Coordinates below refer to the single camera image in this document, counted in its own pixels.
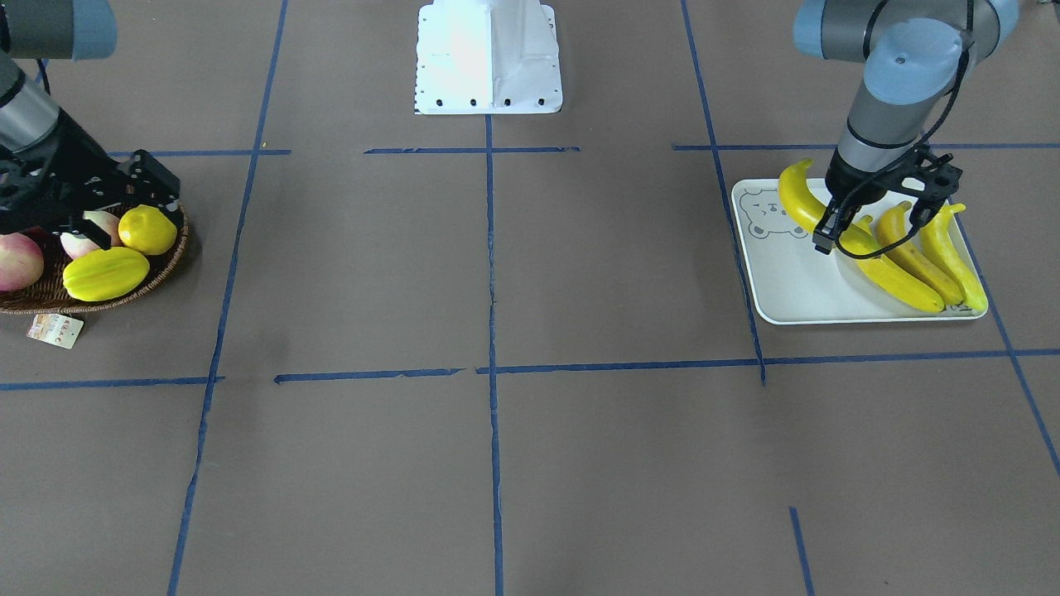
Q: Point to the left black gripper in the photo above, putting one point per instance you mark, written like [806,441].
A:
[845,188]

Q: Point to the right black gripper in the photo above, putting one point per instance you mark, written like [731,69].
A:
[73,157]

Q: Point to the yellow banana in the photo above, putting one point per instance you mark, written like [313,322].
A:
[940,249]
[886,274]
[890,228]
[810,214]

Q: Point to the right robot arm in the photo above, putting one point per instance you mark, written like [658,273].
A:
[49,30]

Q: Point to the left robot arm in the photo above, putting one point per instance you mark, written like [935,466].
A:
[915,54]

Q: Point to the brown wicker basket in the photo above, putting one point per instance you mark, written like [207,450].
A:
[49,296]

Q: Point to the paper tag on basket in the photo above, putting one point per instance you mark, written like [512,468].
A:
[57,329]

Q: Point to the yellow pear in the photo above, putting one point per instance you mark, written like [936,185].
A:
[147,230]

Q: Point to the yellow starfruit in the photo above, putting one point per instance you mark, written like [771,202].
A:
[105,274]

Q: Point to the white bear tray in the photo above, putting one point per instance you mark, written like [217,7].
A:
[792,283]

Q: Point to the pink red apple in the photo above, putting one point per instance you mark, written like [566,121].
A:
[21,262]

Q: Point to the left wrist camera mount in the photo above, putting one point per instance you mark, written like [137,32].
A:
[930,179]

